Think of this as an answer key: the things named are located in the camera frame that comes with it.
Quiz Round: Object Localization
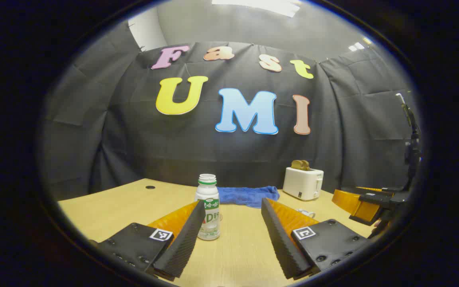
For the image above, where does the white plastic water bottle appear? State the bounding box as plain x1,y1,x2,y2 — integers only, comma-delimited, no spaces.
195,174,221,241

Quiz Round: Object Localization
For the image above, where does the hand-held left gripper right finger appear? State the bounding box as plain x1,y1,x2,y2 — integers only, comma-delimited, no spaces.
261,197,369,279

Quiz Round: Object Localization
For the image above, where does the white toaster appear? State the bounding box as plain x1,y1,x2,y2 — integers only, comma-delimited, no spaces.
282,167,324,201

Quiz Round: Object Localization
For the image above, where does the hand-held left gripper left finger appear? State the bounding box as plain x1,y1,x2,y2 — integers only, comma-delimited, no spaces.
94,200,206,281

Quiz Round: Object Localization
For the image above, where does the blue towel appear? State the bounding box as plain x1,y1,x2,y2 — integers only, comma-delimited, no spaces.
217,186,280,208

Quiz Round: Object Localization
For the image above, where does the ceiling light panel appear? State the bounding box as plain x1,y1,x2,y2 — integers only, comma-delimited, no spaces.
212,0,302,18

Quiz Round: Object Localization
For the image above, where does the black backdrop cloth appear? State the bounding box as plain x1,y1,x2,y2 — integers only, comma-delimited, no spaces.
40,20,421,200

